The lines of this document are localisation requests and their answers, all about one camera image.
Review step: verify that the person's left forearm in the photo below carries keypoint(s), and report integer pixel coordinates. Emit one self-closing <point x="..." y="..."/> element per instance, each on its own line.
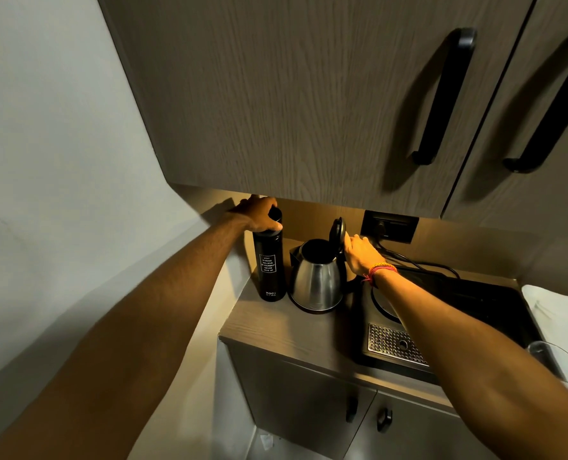
<point x="135" y="330"/>

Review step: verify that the round kettle base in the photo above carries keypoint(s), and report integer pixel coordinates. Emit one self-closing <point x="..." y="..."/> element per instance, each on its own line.
<point x="383" y="306"/>

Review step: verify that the black serving tray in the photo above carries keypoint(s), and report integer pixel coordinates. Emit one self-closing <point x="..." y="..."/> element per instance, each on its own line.
<point x="485" y="306"/>

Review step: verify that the wide wooden upper cabinet door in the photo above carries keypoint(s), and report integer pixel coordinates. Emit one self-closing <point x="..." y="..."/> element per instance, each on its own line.
<point x="288" y="90"/>

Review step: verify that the white cloth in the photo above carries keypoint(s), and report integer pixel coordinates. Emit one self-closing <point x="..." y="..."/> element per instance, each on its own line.
<point x="561" y="316"/>

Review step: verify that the person's left thumb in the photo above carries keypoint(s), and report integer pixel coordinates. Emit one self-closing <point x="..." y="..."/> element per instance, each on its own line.
<point x="270" y="226"/>

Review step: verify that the person's right hand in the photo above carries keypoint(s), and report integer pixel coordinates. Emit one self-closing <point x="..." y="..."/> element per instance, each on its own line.
<point x="364" y="257"/>

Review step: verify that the person's left hand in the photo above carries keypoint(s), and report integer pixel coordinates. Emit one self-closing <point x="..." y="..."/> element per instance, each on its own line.
<point x="254" y="214"/>

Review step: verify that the clear drinking glass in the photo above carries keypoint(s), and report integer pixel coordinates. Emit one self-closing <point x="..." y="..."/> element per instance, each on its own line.
<point x="554" y="361"/>

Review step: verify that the stainless steel electric kettle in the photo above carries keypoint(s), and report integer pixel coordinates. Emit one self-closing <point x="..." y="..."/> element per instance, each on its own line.
<point x="315" y="282"/>

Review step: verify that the person's right fingers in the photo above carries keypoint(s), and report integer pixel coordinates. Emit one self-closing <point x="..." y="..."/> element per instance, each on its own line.
<point x="355" y="240"/>

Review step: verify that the grey lower cabinet door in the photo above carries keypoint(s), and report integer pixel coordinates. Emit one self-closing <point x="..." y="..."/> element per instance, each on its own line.
<point x="422" y="435"/>
<point x="293" y="402"/>

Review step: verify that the perforated metal drip grid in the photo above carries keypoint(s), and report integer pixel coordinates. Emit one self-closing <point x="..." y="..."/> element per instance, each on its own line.
<point x="391" y="343"/>

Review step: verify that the narrow wooden upper cabinet door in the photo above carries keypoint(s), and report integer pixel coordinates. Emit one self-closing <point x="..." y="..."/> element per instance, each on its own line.
<point x="542" y="196"/>

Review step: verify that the person's right forearm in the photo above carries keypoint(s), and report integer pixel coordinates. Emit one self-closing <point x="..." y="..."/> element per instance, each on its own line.
<point x="461" y="359"/>

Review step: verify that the black wall socket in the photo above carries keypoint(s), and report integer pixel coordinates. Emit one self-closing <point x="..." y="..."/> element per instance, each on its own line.
<point x="390" y="227"/>

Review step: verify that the black thermos bottle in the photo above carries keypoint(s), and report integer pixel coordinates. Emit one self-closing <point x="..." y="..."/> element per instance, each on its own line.
<point x="269" y="268"/>

